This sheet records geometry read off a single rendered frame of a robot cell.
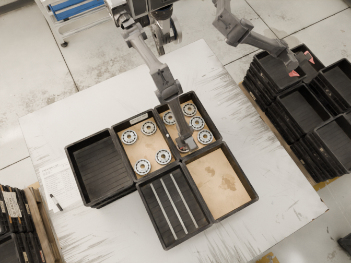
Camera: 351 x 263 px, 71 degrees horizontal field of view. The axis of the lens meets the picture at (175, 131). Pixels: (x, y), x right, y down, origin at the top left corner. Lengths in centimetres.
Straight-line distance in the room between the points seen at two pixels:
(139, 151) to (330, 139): 154
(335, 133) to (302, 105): 37
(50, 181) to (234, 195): 121
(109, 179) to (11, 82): 207
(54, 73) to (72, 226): 192
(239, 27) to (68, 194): 142
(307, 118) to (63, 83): 253
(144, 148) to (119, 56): 169
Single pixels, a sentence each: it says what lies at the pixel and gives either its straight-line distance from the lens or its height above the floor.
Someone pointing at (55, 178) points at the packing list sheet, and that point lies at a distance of 186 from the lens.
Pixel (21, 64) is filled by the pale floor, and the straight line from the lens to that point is 344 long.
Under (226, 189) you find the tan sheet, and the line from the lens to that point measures 157.
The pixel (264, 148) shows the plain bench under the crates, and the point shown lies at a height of 70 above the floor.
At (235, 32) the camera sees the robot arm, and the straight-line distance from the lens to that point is 109.
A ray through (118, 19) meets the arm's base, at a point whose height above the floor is 147.
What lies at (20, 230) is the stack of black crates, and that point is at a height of 38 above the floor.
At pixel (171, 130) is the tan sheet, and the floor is 83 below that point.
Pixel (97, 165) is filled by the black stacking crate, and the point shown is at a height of 83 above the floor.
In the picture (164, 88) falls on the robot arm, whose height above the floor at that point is 152.
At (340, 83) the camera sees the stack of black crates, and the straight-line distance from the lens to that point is 266.
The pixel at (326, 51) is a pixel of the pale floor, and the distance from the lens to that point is 355.
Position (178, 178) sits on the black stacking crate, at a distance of 155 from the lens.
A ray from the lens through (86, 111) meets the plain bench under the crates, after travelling 196.
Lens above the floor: 235
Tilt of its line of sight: 68 degrees down
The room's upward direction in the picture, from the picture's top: straight up
